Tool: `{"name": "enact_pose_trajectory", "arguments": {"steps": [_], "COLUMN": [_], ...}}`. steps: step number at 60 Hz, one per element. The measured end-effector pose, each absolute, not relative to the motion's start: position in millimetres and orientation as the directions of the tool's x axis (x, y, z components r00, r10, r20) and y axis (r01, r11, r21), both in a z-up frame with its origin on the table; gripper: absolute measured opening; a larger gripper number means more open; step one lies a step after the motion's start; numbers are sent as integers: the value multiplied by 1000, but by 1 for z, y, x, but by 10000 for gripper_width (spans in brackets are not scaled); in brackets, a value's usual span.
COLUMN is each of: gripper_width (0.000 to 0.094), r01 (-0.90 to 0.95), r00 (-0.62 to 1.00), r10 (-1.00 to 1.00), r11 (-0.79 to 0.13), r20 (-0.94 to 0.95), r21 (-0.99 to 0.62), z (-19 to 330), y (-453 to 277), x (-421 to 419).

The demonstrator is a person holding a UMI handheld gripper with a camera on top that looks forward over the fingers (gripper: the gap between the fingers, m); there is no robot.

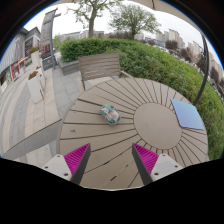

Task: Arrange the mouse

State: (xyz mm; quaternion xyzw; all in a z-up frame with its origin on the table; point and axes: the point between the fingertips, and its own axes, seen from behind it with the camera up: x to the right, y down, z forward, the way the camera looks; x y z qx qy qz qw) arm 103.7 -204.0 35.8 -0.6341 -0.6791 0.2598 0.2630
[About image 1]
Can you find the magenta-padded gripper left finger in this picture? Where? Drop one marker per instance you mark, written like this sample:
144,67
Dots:
58,165

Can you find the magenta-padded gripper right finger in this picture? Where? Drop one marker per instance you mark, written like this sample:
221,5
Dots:
165,165

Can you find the transparent green computer mouse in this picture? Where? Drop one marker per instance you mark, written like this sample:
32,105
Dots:
110,115

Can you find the blue square mouse pad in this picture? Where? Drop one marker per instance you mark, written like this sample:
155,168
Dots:
187,114

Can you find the white planter with orange flowers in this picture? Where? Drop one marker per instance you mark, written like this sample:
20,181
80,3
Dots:
34,88

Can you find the green hedge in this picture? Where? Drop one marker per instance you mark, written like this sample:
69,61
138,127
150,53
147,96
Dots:
156,63

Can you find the black curved umbrella pole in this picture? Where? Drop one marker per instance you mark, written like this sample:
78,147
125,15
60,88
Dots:
205,66

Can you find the brown slatted wooden chair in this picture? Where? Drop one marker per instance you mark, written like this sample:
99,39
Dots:
99,66

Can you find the white planter with red flowers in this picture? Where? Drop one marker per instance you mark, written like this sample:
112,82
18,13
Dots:
35,58

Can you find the grey shopfront building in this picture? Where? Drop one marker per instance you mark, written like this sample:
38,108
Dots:
15,53

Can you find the distant apartment buildings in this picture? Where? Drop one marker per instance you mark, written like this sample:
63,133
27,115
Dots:
173,36

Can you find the tall grey sign pillar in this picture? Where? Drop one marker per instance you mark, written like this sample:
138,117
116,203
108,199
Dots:
47,31

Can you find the round leafy green tree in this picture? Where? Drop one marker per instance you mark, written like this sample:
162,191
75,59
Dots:
134,18

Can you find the bare-trunked tall tree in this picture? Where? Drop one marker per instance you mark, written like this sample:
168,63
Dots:
92,16

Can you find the beige umbrella canopy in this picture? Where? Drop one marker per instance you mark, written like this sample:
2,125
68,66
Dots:
173,11

